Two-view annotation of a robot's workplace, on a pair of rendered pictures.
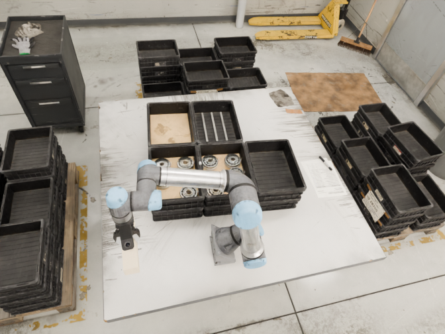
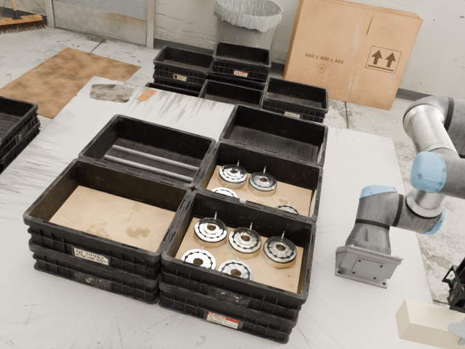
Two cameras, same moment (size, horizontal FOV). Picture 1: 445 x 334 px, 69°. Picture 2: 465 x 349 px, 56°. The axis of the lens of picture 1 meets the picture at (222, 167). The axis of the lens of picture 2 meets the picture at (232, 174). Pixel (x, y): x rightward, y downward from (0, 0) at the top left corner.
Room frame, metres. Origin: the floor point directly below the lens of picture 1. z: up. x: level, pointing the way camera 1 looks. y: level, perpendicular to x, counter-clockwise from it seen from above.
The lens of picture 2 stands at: (0.82, 1.10, 1.84)
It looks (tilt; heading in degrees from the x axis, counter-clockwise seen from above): 38 degrees down; 293
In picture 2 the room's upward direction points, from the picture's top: 11 degrees clockwise
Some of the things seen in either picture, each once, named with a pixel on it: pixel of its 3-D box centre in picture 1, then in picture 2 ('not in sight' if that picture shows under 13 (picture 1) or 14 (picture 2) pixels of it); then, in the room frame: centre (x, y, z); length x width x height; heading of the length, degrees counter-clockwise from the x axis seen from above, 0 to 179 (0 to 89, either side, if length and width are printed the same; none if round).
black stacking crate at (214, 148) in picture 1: (224, 173); (259, 190); (1.19, -0.02, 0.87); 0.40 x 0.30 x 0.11; 16
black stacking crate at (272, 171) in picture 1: (272, 169); (273, 145); (1.27, -0.31, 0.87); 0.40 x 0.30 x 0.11; 16
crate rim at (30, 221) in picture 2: (170, 123); (113, 204); (1.49, 0.38, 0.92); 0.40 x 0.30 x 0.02; 16
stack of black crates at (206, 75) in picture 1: (204, 89); not in sight; (2.57, 0.30, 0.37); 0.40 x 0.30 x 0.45; 111
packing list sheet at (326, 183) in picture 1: (324, 177); not in sight; (1.42, -0.71, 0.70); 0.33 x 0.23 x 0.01; 21
